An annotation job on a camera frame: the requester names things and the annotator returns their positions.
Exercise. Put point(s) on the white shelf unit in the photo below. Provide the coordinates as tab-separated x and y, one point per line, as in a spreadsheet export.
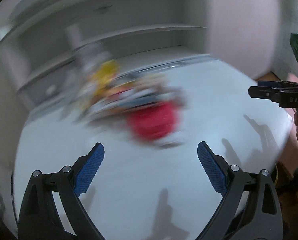
40	39

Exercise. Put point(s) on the black round trash bin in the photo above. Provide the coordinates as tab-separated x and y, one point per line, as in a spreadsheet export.
275	177

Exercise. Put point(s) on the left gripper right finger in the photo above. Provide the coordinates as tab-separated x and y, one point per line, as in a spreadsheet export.
249	208

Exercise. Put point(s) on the yellow snack packet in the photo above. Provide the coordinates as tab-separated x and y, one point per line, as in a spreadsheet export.
104	76

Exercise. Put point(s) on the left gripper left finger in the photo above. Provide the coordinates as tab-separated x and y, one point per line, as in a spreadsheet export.
39	218

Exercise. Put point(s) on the pink bed sheet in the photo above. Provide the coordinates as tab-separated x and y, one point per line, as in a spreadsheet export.
289	156

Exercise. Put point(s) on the red snack packet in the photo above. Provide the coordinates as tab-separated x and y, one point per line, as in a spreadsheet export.
154	123

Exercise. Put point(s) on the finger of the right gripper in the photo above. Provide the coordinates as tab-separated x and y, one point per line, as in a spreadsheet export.
274	94
277	84

